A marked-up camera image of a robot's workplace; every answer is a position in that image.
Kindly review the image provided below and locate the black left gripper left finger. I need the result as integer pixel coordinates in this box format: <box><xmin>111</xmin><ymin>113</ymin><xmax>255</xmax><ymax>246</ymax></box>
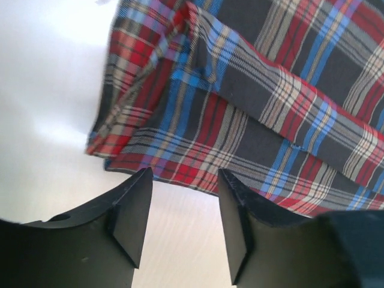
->
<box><xmin>1</xmin><ymin>168</ymin><xmax>153</xmax><ymax>287</ymax></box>

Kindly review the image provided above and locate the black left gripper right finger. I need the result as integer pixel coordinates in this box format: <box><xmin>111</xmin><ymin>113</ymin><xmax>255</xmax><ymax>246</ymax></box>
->
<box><xmin>218</xmin><ymin>169</ymin><xmax>383</xmax><ymax>287</ymax></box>

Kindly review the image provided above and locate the red blue plaid flannel shirt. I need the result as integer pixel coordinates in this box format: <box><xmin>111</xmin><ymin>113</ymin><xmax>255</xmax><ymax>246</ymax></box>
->
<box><xmin>86</xmin><ymin>1</ymin><xmax>383</xmax><ymax>216</ymax></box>

